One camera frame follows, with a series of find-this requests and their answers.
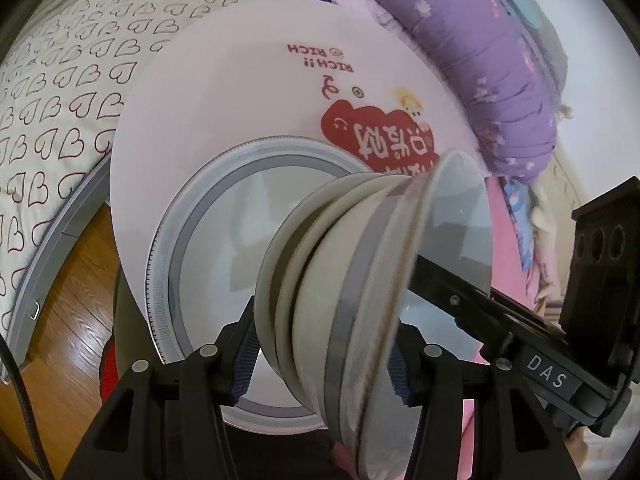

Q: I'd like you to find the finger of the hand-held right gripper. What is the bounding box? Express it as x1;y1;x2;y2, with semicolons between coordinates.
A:
410;255;543;358

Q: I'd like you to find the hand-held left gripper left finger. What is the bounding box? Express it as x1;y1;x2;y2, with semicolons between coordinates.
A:
62;302;261;480

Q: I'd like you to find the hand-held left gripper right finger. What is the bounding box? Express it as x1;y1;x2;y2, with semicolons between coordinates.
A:
387;327;566;480

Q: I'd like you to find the white bowl with grey band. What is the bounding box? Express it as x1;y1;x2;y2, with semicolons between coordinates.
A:
292;151;494;480
274;177;373;413
254;172;361;396

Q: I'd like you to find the white plate with grey band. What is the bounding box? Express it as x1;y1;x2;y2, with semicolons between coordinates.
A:
146;137;481;433

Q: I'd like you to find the pink fleece bed blanket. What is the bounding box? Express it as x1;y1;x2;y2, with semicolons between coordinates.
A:
460;175;566;441

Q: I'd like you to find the blue floral pillow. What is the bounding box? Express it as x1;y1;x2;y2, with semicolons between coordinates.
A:
501;177;538;271

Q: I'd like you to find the cream bed headboard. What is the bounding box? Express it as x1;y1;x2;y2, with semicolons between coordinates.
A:
547;145;601;211

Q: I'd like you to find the red object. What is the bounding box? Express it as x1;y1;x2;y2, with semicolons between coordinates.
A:
98;345;123;403

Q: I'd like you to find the purple floral quilt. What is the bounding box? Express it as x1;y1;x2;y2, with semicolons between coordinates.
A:
315;0;558;186

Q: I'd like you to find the grey floral pillow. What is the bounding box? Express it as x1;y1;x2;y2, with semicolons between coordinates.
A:
480;0;571;116

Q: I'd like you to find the round pink printed table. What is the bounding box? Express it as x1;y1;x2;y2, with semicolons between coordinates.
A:
109;0;488;426

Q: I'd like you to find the white heart-print bedsheet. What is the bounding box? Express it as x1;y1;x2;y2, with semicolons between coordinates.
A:
0;0;291;341

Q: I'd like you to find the black cable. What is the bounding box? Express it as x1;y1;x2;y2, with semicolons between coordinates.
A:
0;337;53;480

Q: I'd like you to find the white bed frame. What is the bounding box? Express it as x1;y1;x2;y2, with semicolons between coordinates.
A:
10;157;113;361

